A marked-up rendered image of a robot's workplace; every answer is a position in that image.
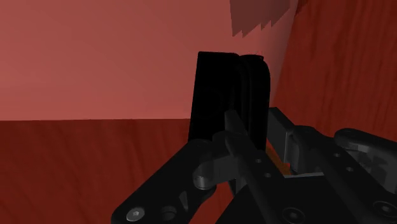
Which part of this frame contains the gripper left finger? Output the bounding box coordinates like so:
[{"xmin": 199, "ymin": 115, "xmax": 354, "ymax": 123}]
[{"xmin": 110, "ymin": 109, "xmax": 285, "ymax": 224}]

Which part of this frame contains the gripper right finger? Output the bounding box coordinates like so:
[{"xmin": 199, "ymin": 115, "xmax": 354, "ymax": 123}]
[{"xmin": 267, "ymin": 106, "xmax": 397, "ymax": 224}]

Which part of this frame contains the orange flat thing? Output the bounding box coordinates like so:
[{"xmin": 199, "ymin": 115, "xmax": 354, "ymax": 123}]
[{"xmin": 265, "ymin": 144, "xmax": 293, "ymax": 177}]

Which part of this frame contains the black upright block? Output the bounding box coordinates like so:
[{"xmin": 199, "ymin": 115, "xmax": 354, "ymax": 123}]
[{"xmin": 188, "ymin": 51, "xmax": 272, "ymax": 153}]

